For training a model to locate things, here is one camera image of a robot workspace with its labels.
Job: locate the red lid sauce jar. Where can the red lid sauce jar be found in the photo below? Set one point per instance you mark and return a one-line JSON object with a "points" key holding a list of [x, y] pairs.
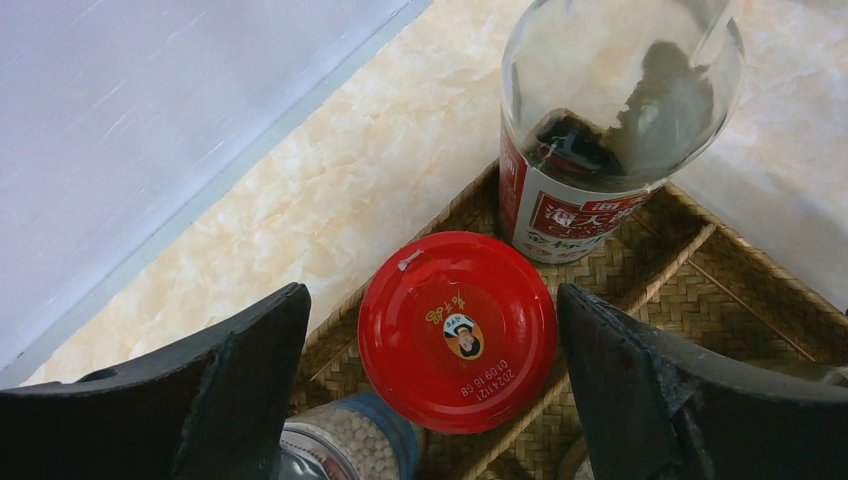
{"points": [[457, 332]]}

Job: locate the silver lid jar blue label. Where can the silver lid jar blue label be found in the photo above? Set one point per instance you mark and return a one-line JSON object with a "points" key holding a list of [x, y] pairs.
{"points": [[357, 437]]}

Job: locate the tall glass sauce bottle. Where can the tall glass sauce bottle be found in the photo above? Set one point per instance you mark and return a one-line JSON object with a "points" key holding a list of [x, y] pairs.
{"points": [[603, 101]]}

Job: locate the black cap shaker front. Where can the black cap shaker front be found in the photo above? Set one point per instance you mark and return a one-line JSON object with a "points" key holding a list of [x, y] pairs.
{"points": [[575, 464]]}

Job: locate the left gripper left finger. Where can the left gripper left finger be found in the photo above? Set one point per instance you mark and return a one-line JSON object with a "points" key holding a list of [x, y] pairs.
{"points": [[209, 406]]}

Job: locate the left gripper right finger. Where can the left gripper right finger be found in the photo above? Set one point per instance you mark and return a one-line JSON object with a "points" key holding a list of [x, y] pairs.
{"points": [[653, 405]]}

